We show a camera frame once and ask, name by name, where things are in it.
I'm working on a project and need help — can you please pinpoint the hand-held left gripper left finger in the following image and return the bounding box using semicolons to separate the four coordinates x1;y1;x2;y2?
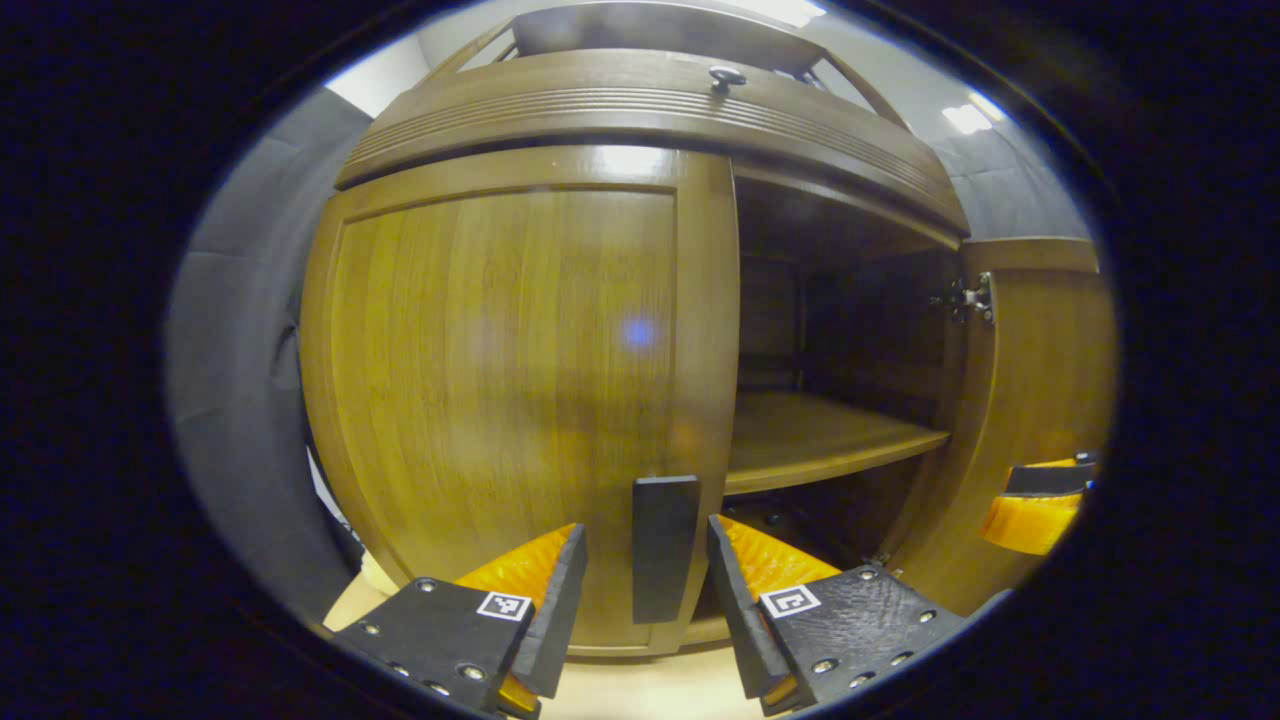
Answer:
330;522;589;719

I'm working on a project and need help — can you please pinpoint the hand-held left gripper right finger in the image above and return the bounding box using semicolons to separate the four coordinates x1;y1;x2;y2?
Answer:
706;514;966;717

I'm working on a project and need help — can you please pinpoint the wooden cabinet door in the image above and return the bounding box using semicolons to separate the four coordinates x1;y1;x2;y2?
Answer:
298;145;741;658
895;237;1118;616

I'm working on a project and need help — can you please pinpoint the black door handle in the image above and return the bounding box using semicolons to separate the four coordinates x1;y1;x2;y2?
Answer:
632;475;701;625

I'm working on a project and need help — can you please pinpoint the brown wooden double-door shoe cabinet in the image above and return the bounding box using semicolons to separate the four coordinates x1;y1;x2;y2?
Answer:
298;0;1118;661

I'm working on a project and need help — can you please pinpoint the wooden inner cabinet shelf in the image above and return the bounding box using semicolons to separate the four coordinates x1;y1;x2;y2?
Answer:
725;390;951;496

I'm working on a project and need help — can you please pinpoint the metal door hinge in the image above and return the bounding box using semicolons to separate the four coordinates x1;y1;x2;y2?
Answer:
930;272;996;323

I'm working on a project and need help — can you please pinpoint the wooden cabinet drawer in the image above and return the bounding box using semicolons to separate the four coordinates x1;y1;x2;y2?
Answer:
335;48;971;238

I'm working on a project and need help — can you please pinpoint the small ceiling light panel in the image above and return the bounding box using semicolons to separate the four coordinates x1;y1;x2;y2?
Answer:
940;90;1006;136

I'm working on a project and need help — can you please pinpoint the large ceiling light panel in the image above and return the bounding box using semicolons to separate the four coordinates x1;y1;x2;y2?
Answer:
740;0;831;29

